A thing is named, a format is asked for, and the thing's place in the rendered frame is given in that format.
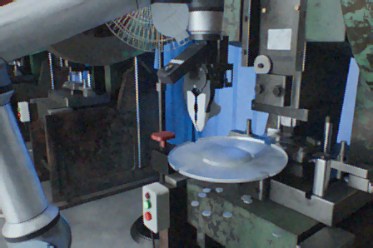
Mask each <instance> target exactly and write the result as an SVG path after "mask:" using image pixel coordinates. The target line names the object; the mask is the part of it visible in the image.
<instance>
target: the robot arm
mask: <svg viewBox="0 0 373 248"><path fill-rule="evenodd" d="M153 3H175V4H185V3H187V4H188V9H189V31H190V32H191V33H190V40H197V43H192V44H191V45H190V46H189V47H187V49H185V50H184V51H183V52H181V53H180V54H178V55H177V56H176V57H174V59H172V60H171V61H170V62H169V63H168V64H167V65H166V66H164V67H163V68H162V69H161V70H159V71H158V72H157V75H158V77H159V78H160V80H161V82H164V83H166V84H169V85H174V84H175V83H176V82H177V81H178V80H180V79H181V78H182V77H183V76H185V77H184V88H183V89H184V96H185V101H186V105H187V109H188V111H189V112H190V117H191V119H192V121H193V123H194V124H195V127H196V129H197V130H198V131H202V130H203V129H204V128H205V126H206V124H207V122H208V119H211V118H212V117H215V116H216V115H218V114H220V112H221V105H219V104H218V103H216V102H215V93H216V89H222V88H228V87H232V85H233V67H234V63H229V62H228V54H229V36H223V34H221V32H223V31H224V4H225V0H17V1H16V2H12V3H10V4H7V5H4V6H3V7H0V207H1V209H2V213H3V214H4V218H5V219H6V223H5V224H4V227H3V228H2V235H3V236H4V240H5V241H6V242H7V247H8V248H71V246H72V229H71V227H70V223H69V222H68V220H67V218H65V216H62V214H60V213H59V210H58V208H57V206H56V205H52V204H49V203H48V202H47V198H46V196H45V195H44V190H43V189H42V186H41V182H40V181H39V179H38V176H37V173H36V169H35V168H34V165H33V163H32V159H31V156H30V155H29V153H28V149H27V146H26V142H25V141H24V140H23V137H22V133H21V132H20V127H19V126H18V124H17V119H16V118H15V114H14V113H13V111H12V106H11V105H10V97H11V96H12V94H13V92H14V90H13V87H12V83H11V81H10V77H9V75H8V74H7V71H8V68H9V62H11V61H13V60H15V59H18V58H20V57H24V56H26V55H27V54H31V53H32V52H36V51H38V50H40V49H43V48H45V47H47V46H51V45H52V44H54V43H57V42H60V41H62V40H65V39H66V38H70V37H72V36H75V35H77V34H78V33H82V32H85V31H88V30H89V29H91V28H95V27H97V26H98V25H102V24H103V23H105V22H109V21H111V20H114V19H116V18H117V17H121V16H123V15H127V14H128V13H130V12H134V11H136V10H139V9H140V8H143V7H146V6H148V5H151V4H153ZM226 70H231V82H228V78H226ZM224 75H225V77H224ZM197 88H198V89H197Z"/></svg>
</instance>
